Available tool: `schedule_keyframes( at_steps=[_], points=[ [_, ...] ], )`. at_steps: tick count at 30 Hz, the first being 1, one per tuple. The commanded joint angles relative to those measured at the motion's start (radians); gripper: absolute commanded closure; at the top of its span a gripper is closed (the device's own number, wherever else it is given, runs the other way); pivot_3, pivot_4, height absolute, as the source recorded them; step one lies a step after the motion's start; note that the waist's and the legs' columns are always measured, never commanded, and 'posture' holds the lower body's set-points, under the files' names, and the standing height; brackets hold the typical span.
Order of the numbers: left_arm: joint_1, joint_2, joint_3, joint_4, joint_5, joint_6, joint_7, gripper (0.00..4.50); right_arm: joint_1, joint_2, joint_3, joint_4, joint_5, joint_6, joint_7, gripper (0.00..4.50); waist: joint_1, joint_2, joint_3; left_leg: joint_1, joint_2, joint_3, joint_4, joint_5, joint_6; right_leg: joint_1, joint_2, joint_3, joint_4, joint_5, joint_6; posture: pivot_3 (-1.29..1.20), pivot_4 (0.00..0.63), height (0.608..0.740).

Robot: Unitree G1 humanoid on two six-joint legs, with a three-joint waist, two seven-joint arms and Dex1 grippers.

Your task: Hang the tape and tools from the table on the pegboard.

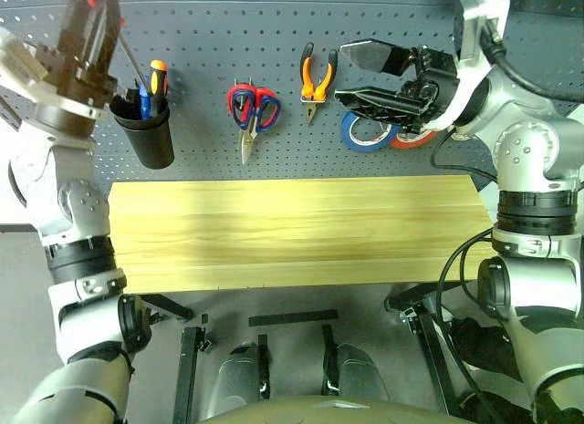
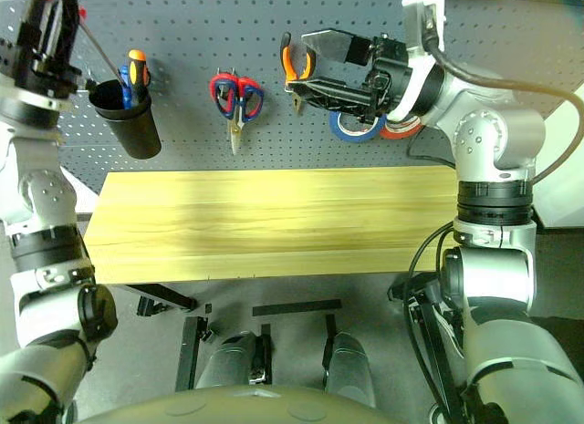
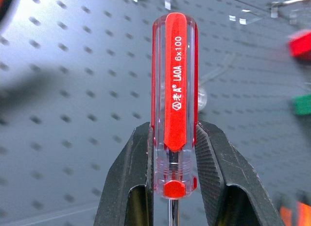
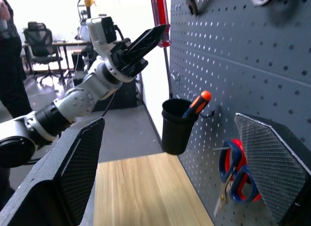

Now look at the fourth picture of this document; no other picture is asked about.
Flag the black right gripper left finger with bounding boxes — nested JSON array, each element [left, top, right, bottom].
[[0, 116, 105, 226]]

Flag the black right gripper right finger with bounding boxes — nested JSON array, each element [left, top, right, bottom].
[[234, 112, 311, 226]]

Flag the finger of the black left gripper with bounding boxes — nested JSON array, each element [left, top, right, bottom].
[[126, 31, 166, 64], [132, 24, 167, 48]]

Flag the orange and black pliers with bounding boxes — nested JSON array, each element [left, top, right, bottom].
[[179, 0, 204, 17]]

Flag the blue handled scissors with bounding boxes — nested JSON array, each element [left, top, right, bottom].
[[213, 138, 263, 218]]

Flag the grey pegboard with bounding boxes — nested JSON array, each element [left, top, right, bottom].
[[169, 0, 311, 226]]

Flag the bystander bare hand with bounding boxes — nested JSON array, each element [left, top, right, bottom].
[[0, 0, 12, 21]]

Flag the black cabinet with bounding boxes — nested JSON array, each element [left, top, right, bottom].
[[92, 74, 144, 112]]

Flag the white rounded device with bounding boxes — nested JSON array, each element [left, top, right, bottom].
[[77, 9, 91, 42]]

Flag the wooden desk with black legs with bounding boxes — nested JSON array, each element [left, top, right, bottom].
[[52, 40, 92, 81]]

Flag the orange and black screwdriver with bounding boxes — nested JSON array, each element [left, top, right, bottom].
[[182, 90, 212, 119]]

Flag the black office chair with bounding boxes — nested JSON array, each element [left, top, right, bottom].
[[23, 21, 65, 85]]

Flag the black cup holder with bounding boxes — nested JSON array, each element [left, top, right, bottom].
[[161, 98, 199, 156]]

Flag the person in black clothes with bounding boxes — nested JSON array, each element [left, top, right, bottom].
[[0, 0, 34, 120]]

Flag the clear red handled screwdriver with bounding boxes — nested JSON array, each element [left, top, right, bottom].
[[150, 0, 173, 99]]

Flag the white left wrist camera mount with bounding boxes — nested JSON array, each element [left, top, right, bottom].
[[86, 16, 137, 84]]

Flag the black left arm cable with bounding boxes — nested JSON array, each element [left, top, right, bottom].
[[101, 89, 118, 117]]

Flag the black wire hook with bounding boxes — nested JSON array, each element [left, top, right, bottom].
[[199, 108, 216, 119]]

